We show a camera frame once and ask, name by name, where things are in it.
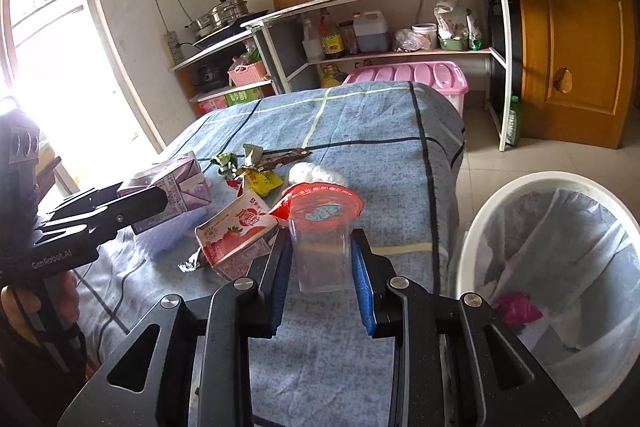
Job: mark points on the blue checked blanket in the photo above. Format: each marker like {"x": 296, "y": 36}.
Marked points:
{"x": 360, "y": 132}

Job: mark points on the plastic jug dark liquid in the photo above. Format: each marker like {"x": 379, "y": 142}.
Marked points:
{"x": 371, "y": 34}

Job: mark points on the pink plastic storage box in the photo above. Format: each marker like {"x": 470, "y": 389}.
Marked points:
{"x": 415, "y": 74}

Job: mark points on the green leafy print wrapper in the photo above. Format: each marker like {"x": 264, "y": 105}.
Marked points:
{"x": 225, "y": 164}

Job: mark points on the dark glass jar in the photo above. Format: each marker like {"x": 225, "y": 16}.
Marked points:
{"x": 348, "y": 38}

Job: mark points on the white round bin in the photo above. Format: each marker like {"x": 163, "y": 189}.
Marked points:
{"x": 467, "y": 252}

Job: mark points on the low white shelf rack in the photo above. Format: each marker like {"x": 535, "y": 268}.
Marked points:
{"x": 210, "y": 52}

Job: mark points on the wooden door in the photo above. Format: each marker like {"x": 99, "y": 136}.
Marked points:
{"x": 575, "y": 32}

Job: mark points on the person's left hand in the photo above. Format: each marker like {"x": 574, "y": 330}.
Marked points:
{"x": 69, "y": 297}

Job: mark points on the black small appliance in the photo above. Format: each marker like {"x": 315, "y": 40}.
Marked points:
{"x": 210, "y": 77}

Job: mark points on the steel steamer pot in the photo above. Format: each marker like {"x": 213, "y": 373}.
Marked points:
{"x": 222, "y": 14}

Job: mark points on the white crumpled tissue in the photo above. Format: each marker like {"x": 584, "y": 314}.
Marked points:
{"x": 315, "y": 173}

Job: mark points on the black induction cooker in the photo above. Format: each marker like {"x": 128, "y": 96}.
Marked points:
{"x": 225, "y": 34}

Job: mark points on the clear plastic bin liner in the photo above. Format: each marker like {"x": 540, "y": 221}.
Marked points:
{"x": 575, "y": 257}

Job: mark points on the white power strip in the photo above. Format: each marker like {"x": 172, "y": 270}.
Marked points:
{"x": 172, "y": 48}

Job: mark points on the yellow oil bottle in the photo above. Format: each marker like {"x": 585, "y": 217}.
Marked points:
{"x": 332, "y": 77}

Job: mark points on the green white packet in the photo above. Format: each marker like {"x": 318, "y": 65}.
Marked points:
{"x": 476, "y": 32}

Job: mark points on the window frame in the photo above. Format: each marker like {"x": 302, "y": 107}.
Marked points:
{"x": 95, "y": 7}

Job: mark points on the clear plastic cup red lid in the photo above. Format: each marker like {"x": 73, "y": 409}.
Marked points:
{"x": 320, "y": 252}

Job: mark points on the purple milk carton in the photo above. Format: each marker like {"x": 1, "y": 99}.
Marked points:
{"x": 175, "y": 187}

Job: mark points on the cooking oil bottle red cap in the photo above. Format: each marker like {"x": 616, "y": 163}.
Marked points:
{"x": 332, "y": 39}

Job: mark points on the white food bag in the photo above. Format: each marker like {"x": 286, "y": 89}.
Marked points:
{"x": 452, "y": 19}

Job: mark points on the pink strawberry milk carton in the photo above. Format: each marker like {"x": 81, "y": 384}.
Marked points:
{"x": 235, "y": 232}

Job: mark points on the pink plastic bag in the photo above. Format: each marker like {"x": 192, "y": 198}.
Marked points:
{"x": 520, "y": 309}

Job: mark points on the pink printed carton box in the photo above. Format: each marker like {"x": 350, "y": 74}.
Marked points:
{"x": 211, "y": 105}

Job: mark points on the green printed carton box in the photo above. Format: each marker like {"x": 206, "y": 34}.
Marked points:
{"x": 244, "y": 97}

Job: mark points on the pink woven basket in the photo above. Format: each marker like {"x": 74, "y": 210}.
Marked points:
{"x": 249, "y": 74}

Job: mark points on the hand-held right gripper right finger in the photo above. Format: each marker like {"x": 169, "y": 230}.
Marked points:
{"x": 362, "y": 292}

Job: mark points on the yellow red snack wrapper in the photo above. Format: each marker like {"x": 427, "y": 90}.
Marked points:
{"x": 262, "y": 181}

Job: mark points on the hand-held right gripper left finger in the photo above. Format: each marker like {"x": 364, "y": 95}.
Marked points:
{"x": 281, "y": 292}

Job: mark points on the white plastic tub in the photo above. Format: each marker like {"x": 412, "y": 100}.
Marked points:
{"x": 425, "y": 34}

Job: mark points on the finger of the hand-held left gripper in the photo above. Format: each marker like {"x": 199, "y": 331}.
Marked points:
{"x": 140, "y": 207}
{"x": 90, "y": 197}

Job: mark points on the green glass bottle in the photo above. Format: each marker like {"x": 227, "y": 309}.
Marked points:
{"x": 513, "y": 122}

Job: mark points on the small green basket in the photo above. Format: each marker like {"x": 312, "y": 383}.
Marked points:
{"x": 452, "y": 43}

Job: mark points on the crumpled clear plastic bag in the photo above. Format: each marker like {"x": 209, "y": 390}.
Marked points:
{"x": 409, "y": 41}

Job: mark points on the long brown snack wrapper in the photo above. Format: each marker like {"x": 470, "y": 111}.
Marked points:
{"x": 282, "y": 158}

